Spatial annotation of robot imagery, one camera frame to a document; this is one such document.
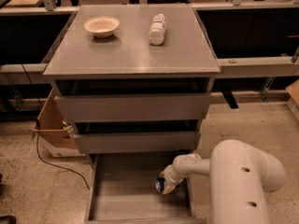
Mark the blue pepsi can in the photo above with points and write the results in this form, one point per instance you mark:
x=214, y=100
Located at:
x=160, y=184

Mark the grey bottom drawer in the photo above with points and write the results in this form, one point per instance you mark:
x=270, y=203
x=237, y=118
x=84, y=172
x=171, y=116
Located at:
x=123, y=191

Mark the grey top drawer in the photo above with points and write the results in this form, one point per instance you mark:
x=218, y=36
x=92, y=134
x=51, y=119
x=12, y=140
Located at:
x=114, y=108

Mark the brown cardboard box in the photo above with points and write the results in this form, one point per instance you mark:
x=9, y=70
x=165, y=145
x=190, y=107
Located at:
x=52, y=126

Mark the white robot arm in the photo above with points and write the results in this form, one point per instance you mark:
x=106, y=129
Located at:
x=240, y=175

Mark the grey drawer cabinet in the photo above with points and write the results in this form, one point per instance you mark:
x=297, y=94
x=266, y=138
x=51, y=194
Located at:
x=130, y=45

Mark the white paper bowl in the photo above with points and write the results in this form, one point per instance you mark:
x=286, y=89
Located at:
x=101, y=27

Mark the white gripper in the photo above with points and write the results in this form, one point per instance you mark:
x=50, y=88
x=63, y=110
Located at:
x=170, y=175

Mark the grey drawer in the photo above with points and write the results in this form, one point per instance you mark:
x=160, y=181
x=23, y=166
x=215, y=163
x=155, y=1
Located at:
x=123, y=191
x=114, y=108
x=136, y=142

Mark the grey middle drawer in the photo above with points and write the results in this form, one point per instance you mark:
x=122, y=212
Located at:
x=136, y=142

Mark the grey metal rail frame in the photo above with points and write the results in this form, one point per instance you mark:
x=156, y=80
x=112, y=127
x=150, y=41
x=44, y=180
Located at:
x=210, y=64

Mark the white plastic bottle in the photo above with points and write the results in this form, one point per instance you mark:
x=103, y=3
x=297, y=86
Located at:
x=157, y=30

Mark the black shoe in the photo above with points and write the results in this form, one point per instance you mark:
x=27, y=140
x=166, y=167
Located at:
x=7, y=220

